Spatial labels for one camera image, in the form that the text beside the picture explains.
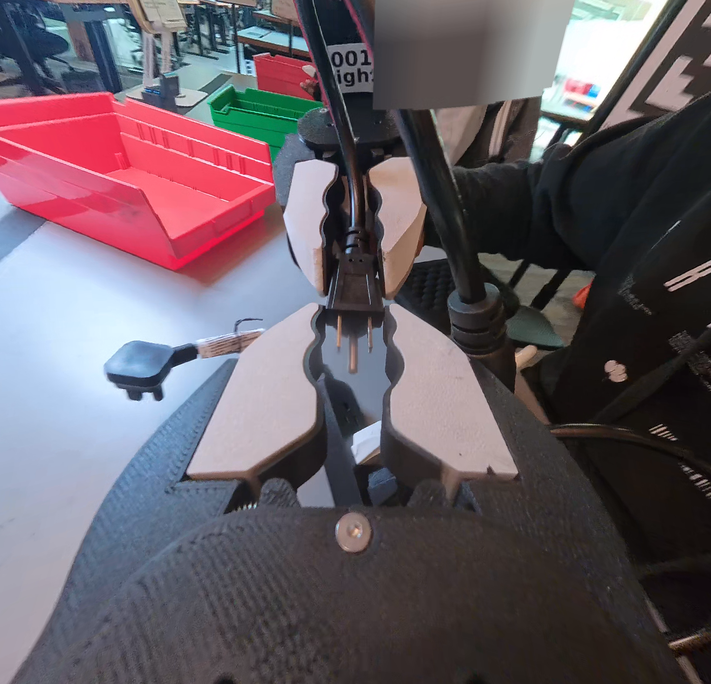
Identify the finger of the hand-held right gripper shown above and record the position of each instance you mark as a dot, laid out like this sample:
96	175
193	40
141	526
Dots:
305	217
403	217

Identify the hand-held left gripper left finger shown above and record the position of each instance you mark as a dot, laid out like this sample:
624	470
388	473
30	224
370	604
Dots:
261	406

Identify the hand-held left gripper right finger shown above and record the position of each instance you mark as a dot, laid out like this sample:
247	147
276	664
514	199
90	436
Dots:
450	406

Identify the green plastic bin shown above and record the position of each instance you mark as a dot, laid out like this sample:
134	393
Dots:
250	115

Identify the black power strip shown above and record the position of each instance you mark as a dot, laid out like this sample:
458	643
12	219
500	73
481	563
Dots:
139	362

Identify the person's right forearm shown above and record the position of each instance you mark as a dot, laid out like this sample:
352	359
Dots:
500	206

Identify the red plastic bin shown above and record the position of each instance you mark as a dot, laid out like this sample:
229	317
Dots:
277	76
139	184

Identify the black office chair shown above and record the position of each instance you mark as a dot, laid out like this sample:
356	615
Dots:
33	40

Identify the black framed marker sign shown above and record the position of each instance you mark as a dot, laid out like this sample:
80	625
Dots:
666	56

